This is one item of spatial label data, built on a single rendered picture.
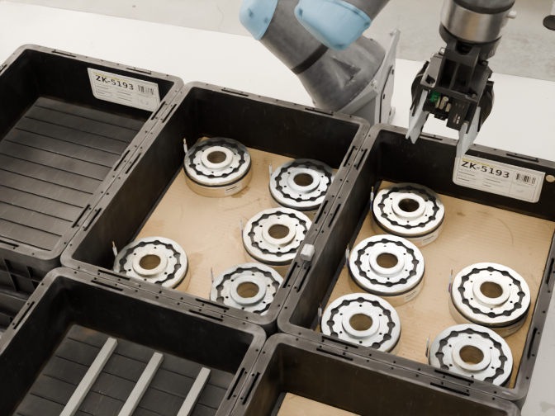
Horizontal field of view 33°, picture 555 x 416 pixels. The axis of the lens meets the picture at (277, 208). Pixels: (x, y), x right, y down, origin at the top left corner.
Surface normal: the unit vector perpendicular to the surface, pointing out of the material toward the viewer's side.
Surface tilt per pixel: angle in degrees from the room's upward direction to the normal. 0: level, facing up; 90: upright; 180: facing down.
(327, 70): 62
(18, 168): 0
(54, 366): 0
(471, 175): 90
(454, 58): 90
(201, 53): 0
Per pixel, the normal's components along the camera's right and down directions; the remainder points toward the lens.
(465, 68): -0.36, 0.68
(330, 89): -0.42, 0.43
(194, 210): -0.04, -0.69
